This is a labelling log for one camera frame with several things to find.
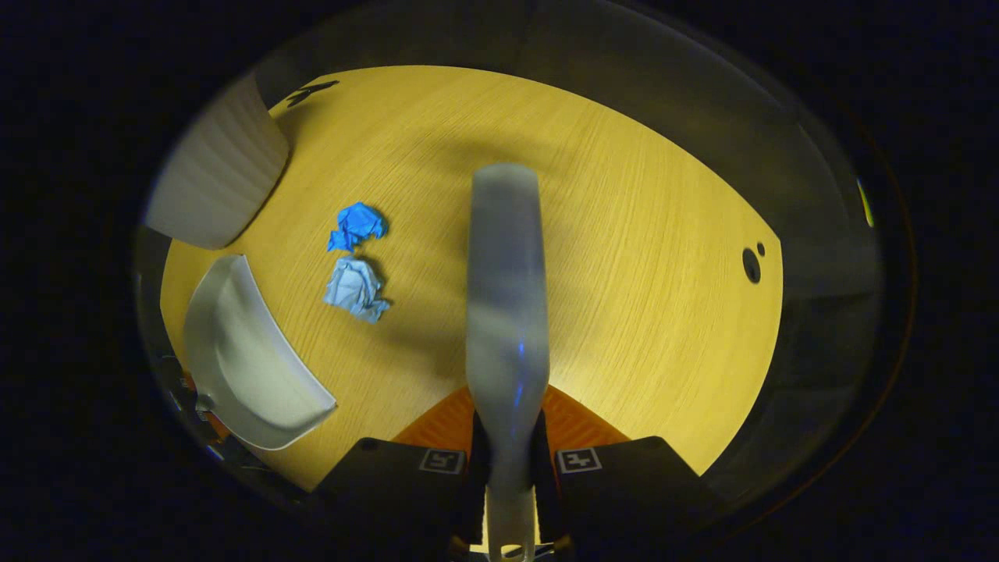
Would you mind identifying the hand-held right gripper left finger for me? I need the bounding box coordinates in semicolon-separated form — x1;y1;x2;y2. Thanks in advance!
312;386;489;549

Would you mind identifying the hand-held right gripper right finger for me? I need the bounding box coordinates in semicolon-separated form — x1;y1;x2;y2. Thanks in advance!
534;384;728;549

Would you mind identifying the grey plastic dustpan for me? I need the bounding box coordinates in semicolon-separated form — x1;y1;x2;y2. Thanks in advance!
183;254;339;452

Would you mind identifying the light blue paper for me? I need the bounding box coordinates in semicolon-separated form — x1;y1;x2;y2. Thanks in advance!
322;256;392;325

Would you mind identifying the small grey broom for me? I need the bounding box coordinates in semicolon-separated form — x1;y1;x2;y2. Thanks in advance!
465;162;552;562

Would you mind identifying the dark blue paper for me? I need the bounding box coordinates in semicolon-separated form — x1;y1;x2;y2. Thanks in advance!
327;201;389;254

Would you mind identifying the grey plastic garbage bin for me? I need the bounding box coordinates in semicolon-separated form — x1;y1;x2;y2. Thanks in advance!
144;72;290;251

